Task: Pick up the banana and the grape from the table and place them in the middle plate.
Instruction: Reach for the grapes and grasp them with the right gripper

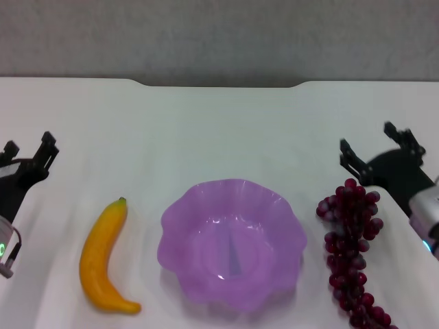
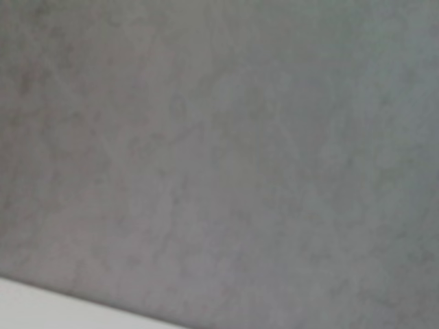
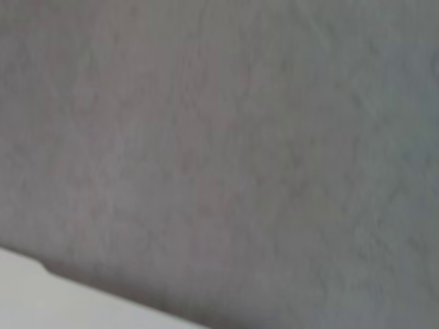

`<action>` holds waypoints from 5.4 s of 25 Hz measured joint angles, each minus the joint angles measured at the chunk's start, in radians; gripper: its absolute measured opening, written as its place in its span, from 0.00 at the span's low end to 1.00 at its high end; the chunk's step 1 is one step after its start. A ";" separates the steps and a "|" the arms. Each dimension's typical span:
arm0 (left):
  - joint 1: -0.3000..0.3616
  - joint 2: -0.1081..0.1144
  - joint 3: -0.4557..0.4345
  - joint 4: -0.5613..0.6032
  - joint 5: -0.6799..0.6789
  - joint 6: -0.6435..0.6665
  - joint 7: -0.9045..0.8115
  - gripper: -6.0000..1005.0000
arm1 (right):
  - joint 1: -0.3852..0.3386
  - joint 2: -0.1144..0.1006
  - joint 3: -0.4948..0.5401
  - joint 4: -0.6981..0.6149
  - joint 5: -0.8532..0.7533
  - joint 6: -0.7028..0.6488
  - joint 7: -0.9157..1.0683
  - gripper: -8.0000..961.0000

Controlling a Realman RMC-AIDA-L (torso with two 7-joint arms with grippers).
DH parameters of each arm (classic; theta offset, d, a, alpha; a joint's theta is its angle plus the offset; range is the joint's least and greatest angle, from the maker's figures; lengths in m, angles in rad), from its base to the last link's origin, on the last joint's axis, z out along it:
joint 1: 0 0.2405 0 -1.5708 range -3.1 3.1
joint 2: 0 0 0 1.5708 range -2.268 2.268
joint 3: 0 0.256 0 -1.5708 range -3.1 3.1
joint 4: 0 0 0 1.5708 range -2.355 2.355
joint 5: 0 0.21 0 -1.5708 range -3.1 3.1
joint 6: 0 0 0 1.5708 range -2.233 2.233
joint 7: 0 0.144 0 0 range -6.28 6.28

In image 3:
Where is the white table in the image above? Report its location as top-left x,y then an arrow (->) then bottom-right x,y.
0,247 -> 214,329

